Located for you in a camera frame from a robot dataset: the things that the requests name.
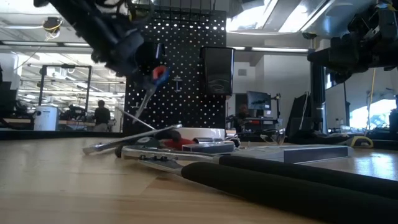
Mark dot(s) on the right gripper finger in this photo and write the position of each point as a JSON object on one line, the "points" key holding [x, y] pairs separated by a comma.
{"points": [[321, 63]]}

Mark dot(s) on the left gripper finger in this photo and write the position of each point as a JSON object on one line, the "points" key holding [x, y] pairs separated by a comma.
{"points": [[151, 84], [140, 77]]}

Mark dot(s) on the red and blue scissors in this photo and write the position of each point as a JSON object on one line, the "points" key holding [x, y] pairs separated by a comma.
{"points": [[159, 72]]}

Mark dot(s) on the grey black ratchet wrench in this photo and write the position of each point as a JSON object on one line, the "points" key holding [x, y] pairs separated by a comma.
{"points": [[149, 142]]}

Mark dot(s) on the chrome metal wrench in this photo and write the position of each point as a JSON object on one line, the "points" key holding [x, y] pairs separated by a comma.
{"points": [[130, 139]]}

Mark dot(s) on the grey metal tool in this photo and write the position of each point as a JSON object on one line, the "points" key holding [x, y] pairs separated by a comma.
{"points": [[311, 154]]}

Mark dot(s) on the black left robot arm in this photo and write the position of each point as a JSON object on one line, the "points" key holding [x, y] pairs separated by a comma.
{"points": [[71, 15]]}

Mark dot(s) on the black plastic pegboard bin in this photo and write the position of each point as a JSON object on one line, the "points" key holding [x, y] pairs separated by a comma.
{"points": [[152, 53], [217, 71]]}

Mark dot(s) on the black vertical pole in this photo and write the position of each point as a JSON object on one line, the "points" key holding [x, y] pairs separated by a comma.
{"points": [[319, 99]]}

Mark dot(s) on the black metal pegboard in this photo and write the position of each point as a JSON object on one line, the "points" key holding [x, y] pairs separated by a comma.
{"points": [[186, 109]]}

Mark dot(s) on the person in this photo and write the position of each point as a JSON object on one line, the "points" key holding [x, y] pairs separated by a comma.
{"points": [[102, 116], [243, 113]]}

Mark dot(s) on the black computer monitor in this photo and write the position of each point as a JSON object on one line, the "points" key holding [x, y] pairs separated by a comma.
{"points": [[259, 100]]}

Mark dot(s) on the black grey work glove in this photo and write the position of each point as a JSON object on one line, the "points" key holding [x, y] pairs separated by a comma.
{"points": [[360, 142]]}

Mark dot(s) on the white cylindrical bucket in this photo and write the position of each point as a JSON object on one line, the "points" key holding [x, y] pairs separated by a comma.
{"points": [[46, 119]]}

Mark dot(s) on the black gantry frame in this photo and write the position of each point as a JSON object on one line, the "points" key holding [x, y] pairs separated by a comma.
{"points": [[62, 66]]}

